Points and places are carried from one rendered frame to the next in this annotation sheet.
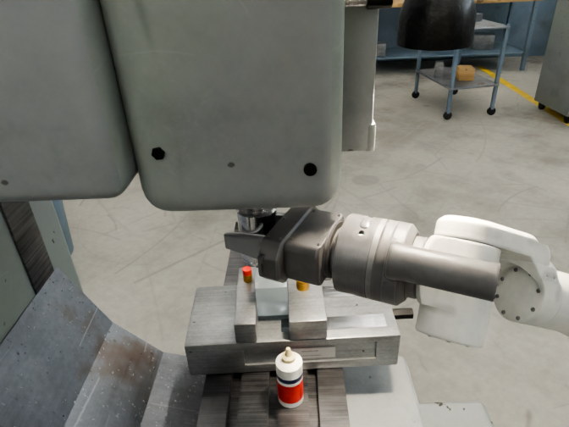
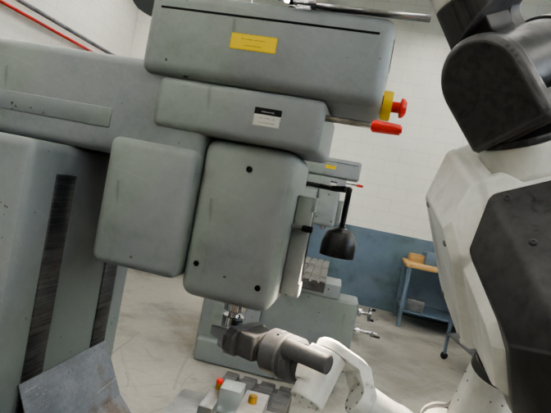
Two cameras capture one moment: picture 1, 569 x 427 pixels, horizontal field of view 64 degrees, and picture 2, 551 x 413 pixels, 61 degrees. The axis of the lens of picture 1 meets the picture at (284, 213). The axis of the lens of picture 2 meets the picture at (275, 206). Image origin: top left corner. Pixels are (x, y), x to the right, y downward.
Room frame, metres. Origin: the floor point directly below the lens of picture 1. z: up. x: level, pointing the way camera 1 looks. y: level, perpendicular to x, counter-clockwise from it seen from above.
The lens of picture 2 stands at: (-0.52, -0.17, 1.56)
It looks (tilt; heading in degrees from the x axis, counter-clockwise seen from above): 2 degrees down; 9
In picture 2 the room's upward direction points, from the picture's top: 11 degrees clockwise
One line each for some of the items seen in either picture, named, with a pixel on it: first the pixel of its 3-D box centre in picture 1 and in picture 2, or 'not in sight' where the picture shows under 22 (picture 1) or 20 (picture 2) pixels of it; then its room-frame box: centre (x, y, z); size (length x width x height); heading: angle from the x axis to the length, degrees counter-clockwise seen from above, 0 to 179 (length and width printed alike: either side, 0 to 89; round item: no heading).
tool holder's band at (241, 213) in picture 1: (256, 209); (233, 317); (0.47, 0.03, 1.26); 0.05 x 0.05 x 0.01
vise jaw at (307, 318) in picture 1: (305, 299); (251, 412); (0.60, -0.03, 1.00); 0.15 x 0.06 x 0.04; 0
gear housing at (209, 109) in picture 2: not in sight; (251, 123); (0.47, 0.07, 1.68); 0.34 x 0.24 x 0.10; 88
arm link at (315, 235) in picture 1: (329, 250); (263, 347); (0.42, -0.05, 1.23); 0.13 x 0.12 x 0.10; 153
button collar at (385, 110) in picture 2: not in sight; (386, 106); (0.46, -0.20, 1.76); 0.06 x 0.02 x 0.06; 178
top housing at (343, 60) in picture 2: not in sight; (275, 64); (0.47, 0.05, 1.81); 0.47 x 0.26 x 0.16; 88
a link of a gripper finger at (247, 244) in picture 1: (246, 246); (220, 333); (0.44, 0.05, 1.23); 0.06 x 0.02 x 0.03; 63
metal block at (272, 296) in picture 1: (272, 290); (230, 397); (0.60, 0.03, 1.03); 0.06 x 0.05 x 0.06; 0
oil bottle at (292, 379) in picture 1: (289, 374); not in sight; (0.48, 0.00, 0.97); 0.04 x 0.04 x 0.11
